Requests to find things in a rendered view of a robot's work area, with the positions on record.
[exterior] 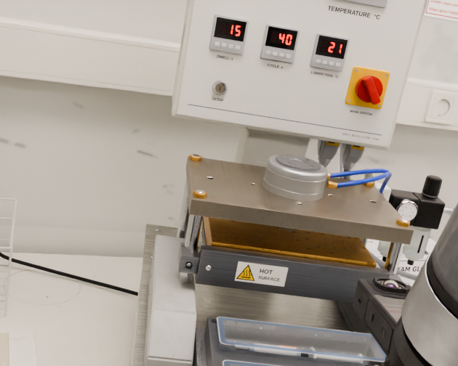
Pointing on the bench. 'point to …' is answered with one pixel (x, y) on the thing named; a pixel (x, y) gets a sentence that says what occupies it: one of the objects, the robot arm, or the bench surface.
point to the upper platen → (285, 242)
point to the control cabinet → (298, 73)
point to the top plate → (295, 197)
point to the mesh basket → (0, 258)
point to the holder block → (216, 356)
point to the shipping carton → (10, 349)
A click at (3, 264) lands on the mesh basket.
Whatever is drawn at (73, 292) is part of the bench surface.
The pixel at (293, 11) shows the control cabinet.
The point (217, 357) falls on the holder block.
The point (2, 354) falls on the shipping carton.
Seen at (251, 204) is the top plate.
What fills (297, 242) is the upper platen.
